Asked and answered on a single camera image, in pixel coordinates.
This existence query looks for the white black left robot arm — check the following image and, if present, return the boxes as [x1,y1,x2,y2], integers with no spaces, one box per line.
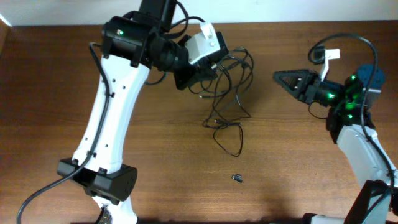
[57,1,227,223]

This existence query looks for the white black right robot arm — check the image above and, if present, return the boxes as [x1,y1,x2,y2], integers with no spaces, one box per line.
[273,64,397,223]

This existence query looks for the small black adapter plug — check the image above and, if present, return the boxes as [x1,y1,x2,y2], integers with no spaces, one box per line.
[231,174,243,183]

